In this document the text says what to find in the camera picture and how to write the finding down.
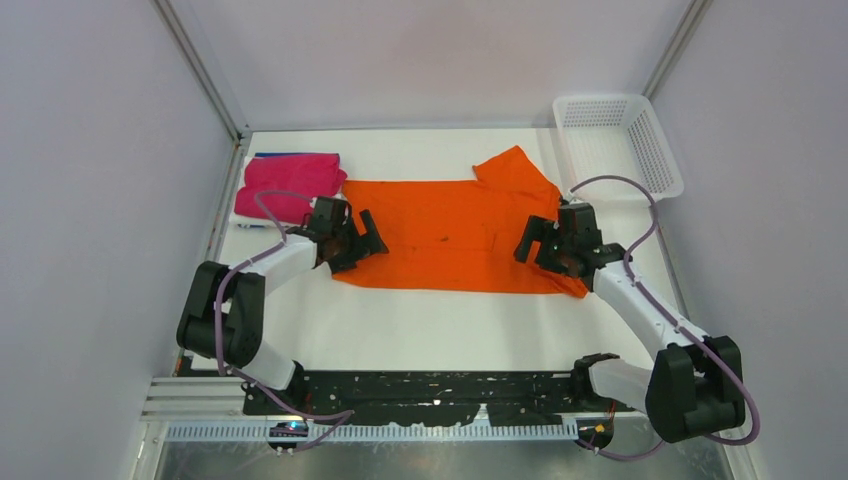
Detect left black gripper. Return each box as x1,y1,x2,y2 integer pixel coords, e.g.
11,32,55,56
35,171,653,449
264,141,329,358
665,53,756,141
328,211,386,275

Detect orange t shirt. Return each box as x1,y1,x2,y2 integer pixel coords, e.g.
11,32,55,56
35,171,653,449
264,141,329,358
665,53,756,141
333,146,588,298

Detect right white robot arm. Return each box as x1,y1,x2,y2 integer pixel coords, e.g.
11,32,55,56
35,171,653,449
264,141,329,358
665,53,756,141
514,203,753,443

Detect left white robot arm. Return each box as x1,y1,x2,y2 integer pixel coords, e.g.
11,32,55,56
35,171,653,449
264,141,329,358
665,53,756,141
176,196,389,414

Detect folded pink t shirt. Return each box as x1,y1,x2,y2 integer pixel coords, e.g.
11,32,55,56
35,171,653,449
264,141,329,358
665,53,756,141
233,152,348,227

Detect white plastic basket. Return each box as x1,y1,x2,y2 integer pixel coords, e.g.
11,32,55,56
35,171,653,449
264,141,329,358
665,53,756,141
552,94,684,201

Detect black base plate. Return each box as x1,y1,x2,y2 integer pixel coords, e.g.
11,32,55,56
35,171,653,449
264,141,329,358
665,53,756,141
241,369,637,429

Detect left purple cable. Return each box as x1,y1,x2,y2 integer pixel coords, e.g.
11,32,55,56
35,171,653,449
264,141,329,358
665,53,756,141
213,190,356,455

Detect purple cable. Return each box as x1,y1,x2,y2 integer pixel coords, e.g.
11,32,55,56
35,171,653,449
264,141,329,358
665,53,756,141
566,174,762,463
213,190,356,455

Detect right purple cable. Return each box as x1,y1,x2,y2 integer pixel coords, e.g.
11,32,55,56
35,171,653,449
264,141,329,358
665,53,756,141
566,174,762,463

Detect white slotted cable duct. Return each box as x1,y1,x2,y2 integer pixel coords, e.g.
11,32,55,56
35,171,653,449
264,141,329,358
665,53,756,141
165,419,578,443

